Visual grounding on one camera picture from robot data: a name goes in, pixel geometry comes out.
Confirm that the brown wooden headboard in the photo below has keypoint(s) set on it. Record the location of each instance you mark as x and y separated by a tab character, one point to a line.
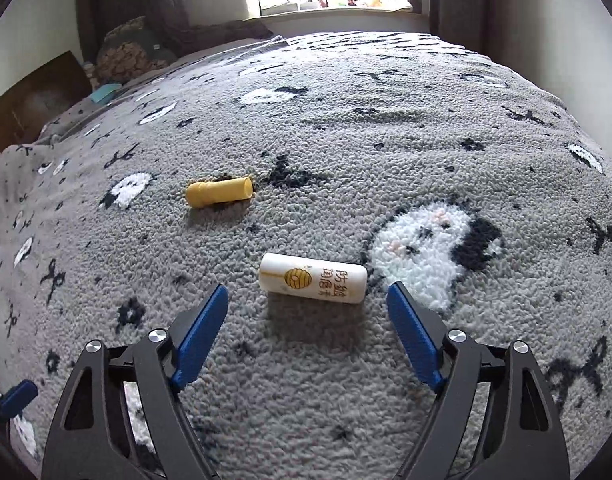
36	100

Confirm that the teal flat item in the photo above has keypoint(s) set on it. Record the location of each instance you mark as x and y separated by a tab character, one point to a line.
106	93

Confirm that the white window sill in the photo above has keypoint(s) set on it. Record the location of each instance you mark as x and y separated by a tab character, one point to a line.
336	20

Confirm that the white storage box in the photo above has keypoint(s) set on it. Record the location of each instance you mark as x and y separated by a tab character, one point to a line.
216	2

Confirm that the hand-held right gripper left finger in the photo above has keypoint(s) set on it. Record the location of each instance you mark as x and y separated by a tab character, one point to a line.
201	335

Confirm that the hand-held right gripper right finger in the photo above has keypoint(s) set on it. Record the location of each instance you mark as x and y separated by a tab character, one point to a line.
416	340

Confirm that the white lip balm tube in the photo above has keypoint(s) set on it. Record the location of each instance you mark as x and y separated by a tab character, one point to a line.
281	266

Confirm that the grey printed bed sheet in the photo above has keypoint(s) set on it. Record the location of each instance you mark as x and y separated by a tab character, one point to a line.
16	195

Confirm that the brown patterned pillow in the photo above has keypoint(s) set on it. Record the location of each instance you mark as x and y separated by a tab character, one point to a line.
131	55

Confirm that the yellow plastic cap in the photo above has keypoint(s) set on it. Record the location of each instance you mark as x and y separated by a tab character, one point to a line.
218	192

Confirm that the grey fluffy printed blanket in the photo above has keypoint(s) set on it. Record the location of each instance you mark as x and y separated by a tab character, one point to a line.
386	160

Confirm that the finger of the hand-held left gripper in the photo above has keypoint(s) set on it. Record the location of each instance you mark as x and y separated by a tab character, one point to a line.
18	397

